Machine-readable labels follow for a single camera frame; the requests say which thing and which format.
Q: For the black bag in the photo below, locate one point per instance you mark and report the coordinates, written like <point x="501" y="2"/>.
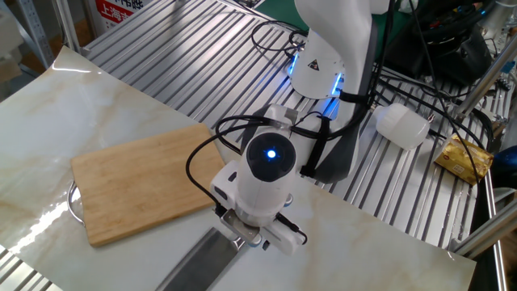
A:
<point x="456" y="52"/>

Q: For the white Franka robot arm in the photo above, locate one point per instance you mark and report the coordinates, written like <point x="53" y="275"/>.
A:
<point x="323" y="40"/>

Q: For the marble pattern table mat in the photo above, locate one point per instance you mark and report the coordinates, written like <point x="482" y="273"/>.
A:
<point x="363" y="250"/>

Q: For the white LED bulb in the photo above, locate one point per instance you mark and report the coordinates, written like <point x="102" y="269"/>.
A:
<point x="404" y="125"/>

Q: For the red white printed sign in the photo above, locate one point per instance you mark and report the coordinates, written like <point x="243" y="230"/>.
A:
<point x="115" y="12"/>

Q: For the aluminium frame post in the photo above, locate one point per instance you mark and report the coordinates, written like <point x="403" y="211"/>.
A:
<point x="484" y="78"/>
<point x="66" y="24"/>
<point x="488" y="232"/>

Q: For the silver wrist camera blue end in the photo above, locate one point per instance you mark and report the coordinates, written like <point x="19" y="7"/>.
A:
<point x="240" y="228"/>

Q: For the gold foil packet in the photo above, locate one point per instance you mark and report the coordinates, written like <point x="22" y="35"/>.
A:
<point x="460" y="159"/>

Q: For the wooden cutting board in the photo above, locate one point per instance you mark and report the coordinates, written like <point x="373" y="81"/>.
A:
<point x="141" y="182"/>

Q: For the dark blue round object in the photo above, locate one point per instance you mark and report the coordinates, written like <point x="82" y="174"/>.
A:
<point x="507" y="165"/>

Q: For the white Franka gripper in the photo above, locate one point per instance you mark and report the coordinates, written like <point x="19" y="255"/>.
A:
<point x="226" y="186"/>

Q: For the steel cleaver knife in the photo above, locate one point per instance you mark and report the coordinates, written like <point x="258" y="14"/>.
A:
<point x="202" y="262"/>

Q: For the grey perforated shelf upright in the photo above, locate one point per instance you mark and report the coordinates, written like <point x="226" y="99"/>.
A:
<point x="36" y="36"/>

